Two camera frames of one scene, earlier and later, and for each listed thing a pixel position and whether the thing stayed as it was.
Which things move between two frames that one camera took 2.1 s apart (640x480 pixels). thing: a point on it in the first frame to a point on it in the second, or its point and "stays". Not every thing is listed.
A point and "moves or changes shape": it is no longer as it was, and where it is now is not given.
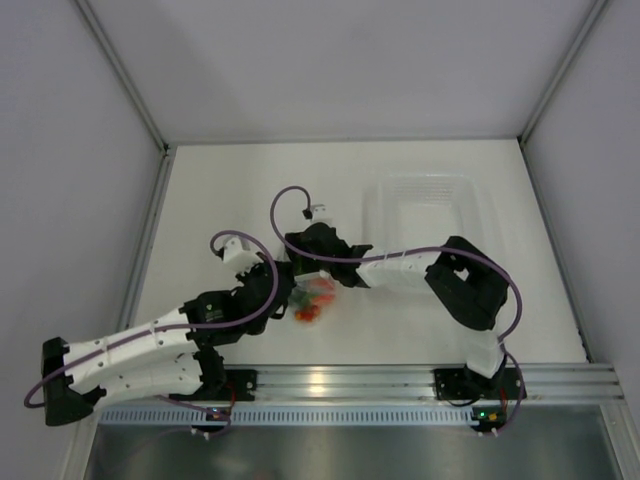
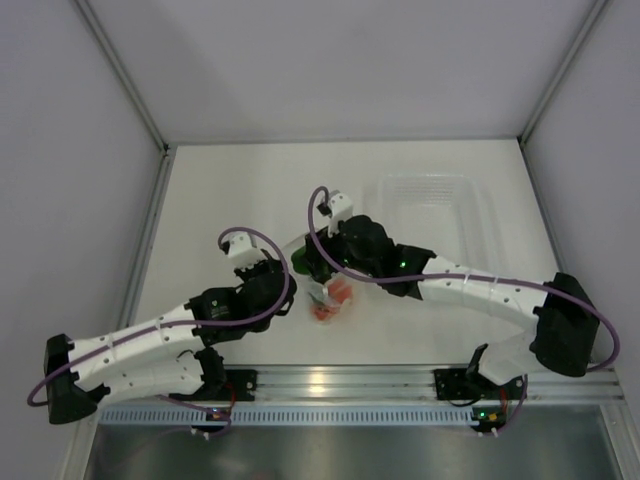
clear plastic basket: x=403 y=212 stays
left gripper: x=258 y=269 stays
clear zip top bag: x=312 y=289 moves or changes shape
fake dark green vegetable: x=300 y=298 to x=317 y=296
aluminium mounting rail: x=542 y=383 stays
